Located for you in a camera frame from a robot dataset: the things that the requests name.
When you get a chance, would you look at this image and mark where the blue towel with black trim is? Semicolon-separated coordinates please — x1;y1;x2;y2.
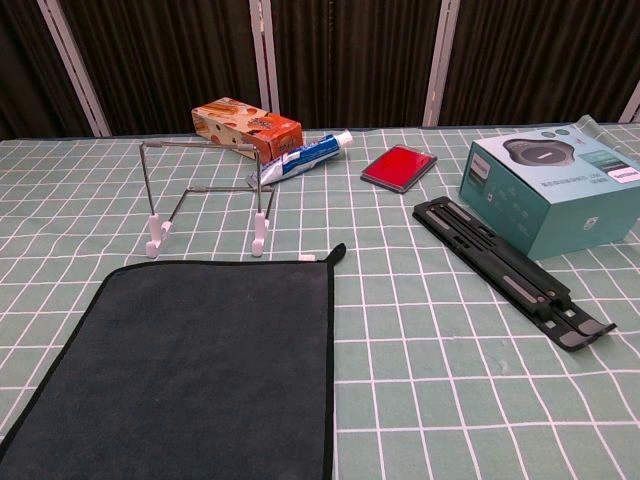
0;242;348;480

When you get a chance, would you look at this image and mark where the blue and white toothpaste tube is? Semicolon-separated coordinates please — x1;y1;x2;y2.
248;129;354;188

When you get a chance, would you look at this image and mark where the red ink pad case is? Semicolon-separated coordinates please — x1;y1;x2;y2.
360;143;439;193

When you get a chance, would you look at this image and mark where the orange snack box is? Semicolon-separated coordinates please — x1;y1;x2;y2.
191;96;304;162

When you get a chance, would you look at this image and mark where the green checked tablecloth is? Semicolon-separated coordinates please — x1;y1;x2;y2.
0;114;640;480

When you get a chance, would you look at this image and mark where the black folding laptop stand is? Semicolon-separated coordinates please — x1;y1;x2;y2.
412;196;618;353

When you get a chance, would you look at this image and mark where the teal product box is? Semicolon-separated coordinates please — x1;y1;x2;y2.
458;124;640;261

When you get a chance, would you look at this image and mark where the wire rack with white feet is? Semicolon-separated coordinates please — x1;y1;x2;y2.
139;140;276;259

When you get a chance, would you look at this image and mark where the white screen frame post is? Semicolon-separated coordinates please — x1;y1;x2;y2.
619;79;640;124
248;0;281;129
422;0;460;127
37;0;112;137

